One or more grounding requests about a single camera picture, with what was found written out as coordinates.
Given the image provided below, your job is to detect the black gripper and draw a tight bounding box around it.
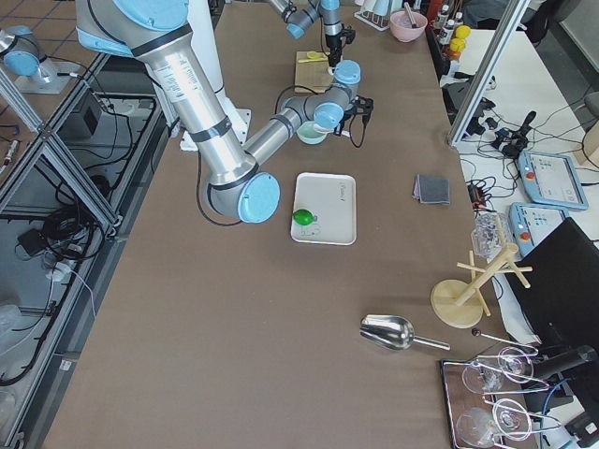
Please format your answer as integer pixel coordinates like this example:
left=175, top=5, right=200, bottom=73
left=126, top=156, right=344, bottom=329
left=337, top=95, right=373, bottom=129
left=325, top=25, right=355, bottom=68

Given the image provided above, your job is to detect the white ceramic spoon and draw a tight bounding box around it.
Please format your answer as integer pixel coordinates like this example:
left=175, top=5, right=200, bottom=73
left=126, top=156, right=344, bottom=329
left=313, top=123, right=351, bottom=138

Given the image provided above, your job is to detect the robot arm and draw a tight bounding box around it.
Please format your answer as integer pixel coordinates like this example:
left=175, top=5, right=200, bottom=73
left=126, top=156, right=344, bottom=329
left=76, top=1, right=361, bottom=224
left=269, top=0, right=356, bottom=70

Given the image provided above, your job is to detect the light green bowl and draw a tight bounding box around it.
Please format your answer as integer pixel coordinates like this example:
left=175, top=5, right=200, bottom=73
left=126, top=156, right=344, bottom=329
left=296, top=121, right=330, bottom=145

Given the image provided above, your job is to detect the pink bowl with ice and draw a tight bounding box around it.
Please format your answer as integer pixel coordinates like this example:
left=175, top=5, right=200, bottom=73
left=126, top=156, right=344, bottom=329
left=389, top=10, right=428, bottom=42

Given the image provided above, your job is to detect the yellow plastic knife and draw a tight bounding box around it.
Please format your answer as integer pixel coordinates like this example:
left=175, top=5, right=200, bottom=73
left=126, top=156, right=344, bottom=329
left=298, top=53, right=328, bottom=64

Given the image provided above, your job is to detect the bamboo cutting board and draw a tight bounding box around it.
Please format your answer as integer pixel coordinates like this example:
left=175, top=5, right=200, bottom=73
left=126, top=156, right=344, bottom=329
left=294, top=51, right=333, bottom=94

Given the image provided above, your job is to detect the pastel cup rack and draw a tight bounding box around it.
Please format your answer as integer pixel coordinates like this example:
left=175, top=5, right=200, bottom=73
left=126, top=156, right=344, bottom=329
left=354, top=0, right=398, bottom=32

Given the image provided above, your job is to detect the cream rabbit serving tray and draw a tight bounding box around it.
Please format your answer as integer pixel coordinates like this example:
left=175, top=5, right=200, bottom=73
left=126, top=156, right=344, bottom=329
left=290, top=172, right=357, bottom=245

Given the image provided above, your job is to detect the folded grey cloth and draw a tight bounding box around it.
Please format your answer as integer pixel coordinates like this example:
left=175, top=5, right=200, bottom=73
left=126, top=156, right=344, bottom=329
left=412, top=174, right=450, bottom=205

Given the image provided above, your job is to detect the green lime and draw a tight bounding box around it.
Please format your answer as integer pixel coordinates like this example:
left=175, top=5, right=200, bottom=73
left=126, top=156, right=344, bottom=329
left=293, top=209, right=314, bottom=226

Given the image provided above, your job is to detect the yellow lemon fruit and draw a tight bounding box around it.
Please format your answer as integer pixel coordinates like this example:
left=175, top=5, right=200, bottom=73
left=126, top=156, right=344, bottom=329
left=453, top=24, right=471, bottom=40

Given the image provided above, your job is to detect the far blue teach pendant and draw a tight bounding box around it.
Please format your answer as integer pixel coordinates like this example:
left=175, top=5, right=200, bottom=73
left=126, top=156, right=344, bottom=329
left=518, top=150, right=589, bottom=210

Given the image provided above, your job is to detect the blue teach pendant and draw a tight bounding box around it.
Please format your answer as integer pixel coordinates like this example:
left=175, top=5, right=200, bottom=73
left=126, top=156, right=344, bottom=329
left=508, top=202, right=569, bottom=256
left=518, top=150, right=589, bottom=210

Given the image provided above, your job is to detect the near blue teach pendant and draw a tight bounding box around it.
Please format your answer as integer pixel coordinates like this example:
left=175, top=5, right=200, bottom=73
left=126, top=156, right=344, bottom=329
left=508, top=202, right=569, bottom=256

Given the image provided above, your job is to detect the wooden mug tree stand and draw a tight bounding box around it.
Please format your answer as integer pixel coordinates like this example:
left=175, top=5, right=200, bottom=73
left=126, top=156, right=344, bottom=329
left=431, top=213, right=533, bottom=328

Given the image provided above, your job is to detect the metal scoop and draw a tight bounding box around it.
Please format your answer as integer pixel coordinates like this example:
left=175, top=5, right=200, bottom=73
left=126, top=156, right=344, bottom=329
left=359, top=314, right=451, bottom=351

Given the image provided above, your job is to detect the black monitor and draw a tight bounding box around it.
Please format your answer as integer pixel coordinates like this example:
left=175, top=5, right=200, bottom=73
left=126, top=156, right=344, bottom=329
left=507, top=216, right=599, bottom=366

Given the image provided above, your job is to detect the wine glass rack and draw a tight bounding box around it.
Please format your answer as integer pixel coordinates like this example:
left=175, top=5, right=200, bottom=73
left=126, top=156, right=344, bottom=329
left=438, top=328, right=586, bottom=449

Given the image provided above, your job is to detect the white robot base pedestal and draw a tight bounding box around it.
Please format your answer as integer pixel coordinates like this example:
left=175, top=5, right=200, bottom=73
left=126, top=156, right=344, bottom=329
left=188, top=0, right=252, bottom=144

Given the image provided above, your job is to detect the aluminium frame post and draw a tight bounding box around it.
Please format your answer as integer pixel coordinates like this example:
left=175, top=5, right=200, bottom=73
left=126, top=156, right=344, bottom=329
left=447, top=0, right=530, bottom=148

